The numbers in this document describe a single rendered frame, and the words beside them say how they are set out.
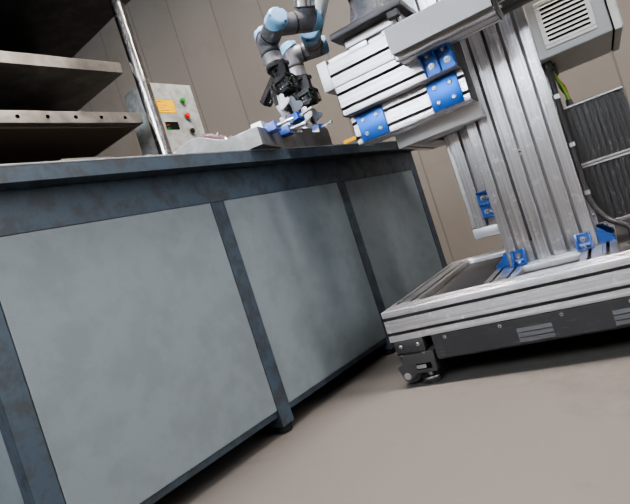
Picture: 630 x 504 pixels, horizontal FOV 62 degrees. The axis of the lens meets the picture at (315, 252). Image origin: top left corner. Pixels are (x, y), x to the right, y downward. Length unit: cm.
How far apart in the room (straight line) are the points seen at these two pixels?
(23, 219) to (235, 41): 337
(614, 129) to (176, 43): 371
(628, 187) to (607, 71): 183
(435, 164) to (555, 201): 200
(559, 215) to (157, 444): 123
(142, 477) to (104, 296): 39
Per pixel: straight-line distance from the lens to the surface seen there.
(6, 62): 242
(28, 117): 231
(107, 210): 130
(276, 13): 198
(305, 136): 195
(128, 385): 125
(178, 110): 282
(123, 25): 270
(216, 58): 449
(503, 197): 170
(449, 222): 361
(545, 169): 168
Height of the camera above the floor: 47
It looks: level
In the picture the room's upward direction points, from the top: 18 degrees counter-clockwise
